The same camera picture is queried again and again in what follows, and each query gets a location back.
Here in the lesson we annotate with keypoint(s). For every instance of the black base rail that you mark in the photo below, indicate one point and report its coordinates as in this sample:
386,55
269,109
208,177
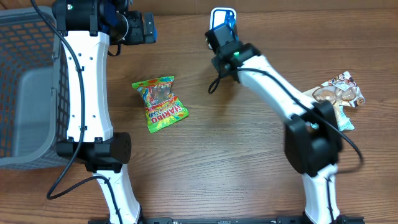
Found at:
279,220

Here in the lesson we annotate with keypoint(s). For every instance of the blue Oreo cookie packet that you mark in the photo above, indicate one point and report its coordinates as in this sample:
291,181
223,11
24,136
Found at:
228,20

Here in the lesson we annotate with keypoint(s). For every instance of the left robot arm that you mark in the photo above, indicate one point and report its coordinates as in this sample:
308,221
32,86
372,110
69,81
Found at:
87,29

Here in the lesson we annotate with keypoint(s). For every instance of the light teal snack packet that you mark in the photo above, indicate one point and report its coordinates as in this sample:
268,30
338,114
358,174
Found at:
344,123

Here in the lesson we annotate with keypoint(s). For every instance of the green Haribo gummy bag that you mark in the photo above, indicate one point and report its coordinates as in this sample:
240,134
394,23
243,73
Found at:
162,107

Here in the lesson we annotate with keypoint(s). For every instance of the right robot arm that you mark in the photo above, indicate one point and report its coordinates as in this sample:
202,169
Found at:
312,140

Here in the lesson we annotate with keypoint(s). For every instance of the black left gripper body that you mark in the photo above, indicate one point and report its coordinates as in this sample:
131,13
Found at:
135,31

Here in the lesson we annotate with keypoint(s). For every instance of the grey plastic shopping basket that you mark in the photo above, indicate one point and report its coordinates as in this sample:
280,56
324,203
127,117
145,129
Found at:
34,92

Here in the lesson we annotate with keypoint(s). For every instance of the beige brown cookie bag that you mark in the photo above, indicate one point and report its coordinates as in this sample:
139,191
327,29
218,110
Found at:
340,91

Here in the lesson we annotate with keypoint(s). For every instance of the white barcode scanner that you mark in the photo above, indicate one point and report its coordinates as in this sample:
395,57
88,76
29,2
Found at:
217,15

